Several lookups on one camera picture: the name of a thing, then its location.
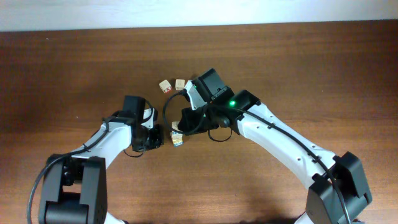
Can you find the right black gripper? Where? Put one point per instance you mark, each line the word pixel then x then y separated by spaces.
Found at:
pixel 188 119

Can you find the wooden letter X block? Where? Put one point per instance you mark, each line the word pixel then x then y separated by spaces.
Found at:
pixel 176 138

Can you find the yellow number 2 block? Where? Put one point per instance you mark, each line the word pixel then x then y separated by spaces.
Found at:
pixel 175 125

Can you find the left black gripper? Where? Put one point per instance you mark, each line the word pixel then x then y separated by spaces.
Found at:
pixel 158 140

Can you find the wooden block red side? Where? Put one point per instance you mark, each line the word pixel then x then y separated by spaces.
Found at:
pixel 165 86

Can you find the plain wooden block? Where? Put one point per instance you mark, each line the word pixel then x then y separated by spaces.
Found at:
pixel 179 84

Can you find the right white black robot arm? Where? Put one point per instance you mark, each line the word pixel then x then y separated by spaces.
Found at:
pixel 338 190

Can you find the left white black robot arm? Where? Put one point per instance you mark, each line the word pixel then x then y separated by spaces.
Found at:
pixel 74 186

